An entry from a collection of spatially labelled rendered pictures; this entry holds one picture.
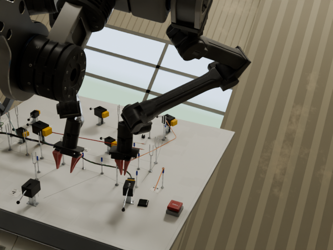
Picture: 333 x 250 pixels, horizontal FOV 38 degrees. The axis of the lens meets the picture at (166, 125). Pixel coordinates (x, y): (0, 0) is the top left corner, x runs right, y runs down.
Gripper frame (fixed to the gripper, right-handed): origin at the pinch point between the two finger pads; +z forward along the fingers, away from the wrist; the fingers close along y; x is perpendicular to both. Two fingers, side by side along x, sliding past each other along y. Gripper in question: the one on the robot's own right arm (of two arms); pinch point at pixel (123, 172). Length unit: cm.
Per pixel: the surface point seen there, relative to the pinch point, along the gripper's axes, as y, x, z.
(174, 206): -19.4, -10.8, 17.1
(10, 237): 42, 5, 32
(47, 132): 46, -45, 6
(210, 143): -30, -68, 11
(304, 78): -101, -251, 12
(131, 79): 58, -306, 44
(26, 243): 35.1, 7.1, 32.1
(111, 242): 1.0, 9.6, 24.3
